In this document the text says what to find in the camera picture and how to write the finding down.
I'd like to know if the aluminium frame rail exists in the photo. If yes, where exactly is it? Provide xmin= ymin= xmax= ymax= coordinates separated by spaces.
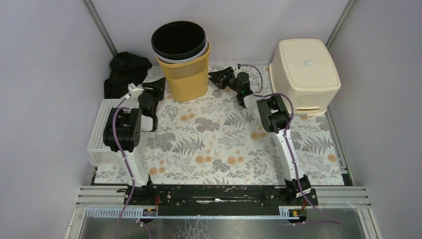
xmin=65 ymin=185 xmax=381 ymax=239

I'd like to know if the yellow plastic waste basket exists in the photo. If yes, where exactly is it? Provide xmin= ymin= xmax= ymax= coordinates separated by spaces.
xmin=157 ymin=47 xmax=210 ymax=102

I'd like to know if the black round bucket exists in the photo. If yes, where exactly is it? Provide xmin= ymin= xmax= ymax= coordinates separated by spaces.
xmin=151 ymin=21 xmax=208 ymax=61

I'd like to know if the cream large container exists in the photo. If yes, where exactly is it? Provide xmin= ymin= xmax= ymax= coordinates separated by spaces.
xmin=269 ymin=38 xmax=341 ymax=116

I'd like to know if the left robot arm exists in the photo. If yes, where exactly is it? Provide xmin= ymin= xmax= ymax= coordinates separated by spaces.
xmin=103 ymin=77 xmax=166 ymax=205

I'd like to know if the black crumpled cloth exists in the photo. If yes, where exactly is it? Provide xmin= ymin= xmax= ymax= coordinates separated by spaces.
xmin=104 ymin=52 xmax=152 ymax=99

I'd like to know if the white perforated basket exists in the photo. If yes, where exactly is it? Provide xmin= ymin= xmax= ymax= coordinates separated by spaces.
xmin=87 ymin=98 xmax=151 ymax=167

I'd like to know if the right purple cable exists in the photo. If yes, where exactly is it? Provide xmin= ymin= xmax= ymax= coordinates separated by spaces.
xmin=237 ymin=64 xmax=343 ymax=226

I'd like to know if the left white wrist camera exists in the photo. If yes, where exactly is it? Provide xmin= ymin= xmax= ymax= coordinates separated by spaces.
xmin=124 ymin=83 xmax=144 ymax=99

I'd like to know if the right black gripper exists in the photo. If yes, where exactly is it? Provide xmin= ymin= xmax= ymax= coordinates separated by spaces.
xmin=207 ymin=67 xmax=239 ymax=95

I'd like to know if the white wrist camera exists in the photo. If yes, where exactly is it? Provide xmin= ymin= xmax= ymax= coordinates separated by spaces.
xmin=124 ymin=83 xmax=144 ymax=99
xmin=235 ymin=64 xmax=243 ymax=73

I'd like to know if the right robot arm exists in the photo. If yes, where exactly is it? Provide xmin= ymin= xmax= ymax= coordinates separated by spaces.
xmin=208 ymin=67 xmax=312 ymax=205

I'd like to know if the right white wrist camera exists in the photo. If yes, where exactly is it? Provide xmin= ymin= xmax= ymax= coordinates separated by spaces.
xmin=235 ymin=64 xmax=243 ymax=73

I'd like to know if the grey bucket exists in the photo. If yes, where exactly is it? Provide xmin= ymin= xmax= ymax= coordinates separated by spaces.
xmin=153 ymin=40 xmax=210 ymax=64

